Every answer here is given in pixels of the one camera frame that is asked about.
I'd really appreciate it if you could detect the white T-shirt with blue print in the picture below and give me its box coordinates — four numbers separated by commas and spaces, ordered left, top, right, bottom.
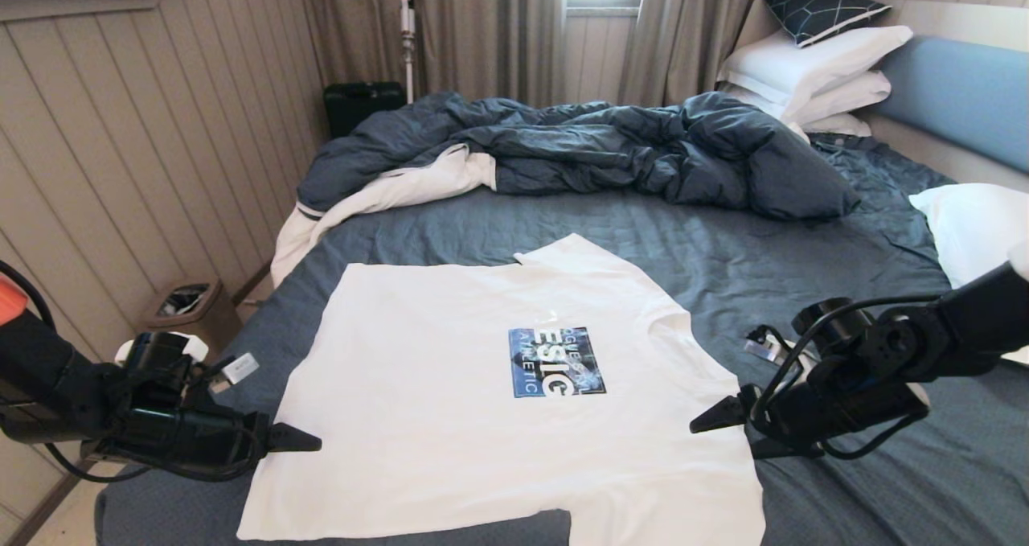
237, 234, 766, 546

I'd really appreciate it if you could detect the brown trash bin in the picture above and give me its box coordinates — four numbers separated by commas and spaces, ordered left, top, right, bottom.
137, 279, 242, 362

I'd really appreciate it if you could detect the dark crumpled trash bag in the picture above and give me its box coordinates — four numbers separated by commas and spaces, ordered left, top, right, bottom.
158, 285, 210, 318

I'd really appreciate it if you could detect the white loose pillow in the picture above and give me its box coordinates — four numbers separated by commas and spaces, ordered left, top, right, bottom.
908, 183, 1029, 366

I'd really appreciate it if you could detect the flat white stacked pillow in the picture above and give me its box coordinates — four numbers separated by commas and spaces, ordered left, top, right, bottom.
800, 112, 872, 138

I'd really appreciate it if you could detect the dark blue crumpled duvet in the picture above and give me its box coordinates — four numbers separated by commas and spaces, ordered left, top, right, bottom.
272, 90, 861, 288

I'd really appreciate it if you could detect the blue padded headboard cushion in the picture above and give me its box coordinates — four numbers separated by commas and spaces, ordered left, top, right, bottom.
872, 35, 1029, 174

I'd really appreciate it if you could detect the black hard case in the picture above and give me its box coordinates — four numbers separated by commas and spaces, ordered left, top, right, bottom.
324, 81, 407, 138

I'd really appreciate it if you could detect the large white stacked pillow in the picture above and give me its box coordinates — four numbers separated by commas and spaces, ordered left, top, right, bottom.
717, 25, 914, 117

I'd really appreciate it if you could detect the narrow beige curtain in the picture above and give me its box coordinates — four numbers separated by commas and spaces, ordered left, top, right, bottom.
617, 0, 841, 109

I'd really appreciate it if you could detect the dark geometric patterned cushion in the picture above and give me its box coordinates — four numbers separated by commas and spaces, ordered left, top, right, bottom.
760, 0, 892, 48

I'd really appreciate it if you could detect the white stick vacuum cleaner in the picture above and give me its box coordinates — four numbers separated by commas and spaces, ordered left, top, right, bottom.
400, 0, 417, 105

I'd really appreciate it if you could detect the wide beige curtain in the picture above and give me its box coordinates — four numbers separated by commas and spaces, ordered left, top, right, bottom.
297, 0, 566, 141

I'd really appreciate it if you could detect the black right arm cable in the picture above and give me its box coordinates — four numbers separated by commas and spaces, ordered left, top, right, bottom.
752, 293, 945, 462

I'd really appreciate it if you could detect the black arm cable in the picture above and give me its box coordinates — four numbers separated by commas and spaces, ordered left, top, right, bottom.
752, 293, 945, 462
0, 261, 266, 484

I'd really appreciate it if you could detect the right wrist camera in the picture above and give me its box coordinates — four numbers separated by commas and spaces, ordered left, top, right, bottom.
744, 325, 793, 366

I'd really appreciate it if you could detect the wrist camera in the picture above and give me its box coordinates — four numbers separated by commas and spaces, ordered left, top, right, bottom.
744, 325, 793, 366
211, 351, 260, 386

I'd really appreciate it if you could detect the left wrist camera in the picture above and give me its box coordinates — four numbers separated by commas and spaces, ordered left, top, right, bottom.
211, 351, 260, 386

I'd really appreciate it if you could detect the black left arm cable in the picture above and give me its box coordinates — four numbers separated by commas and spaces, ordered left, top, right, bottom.
0, 261, 266, 484

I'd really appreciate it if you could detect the beige headboard frame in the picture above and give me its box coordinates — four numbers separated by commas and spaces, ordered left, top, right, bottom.
728, 0, 1029, 193

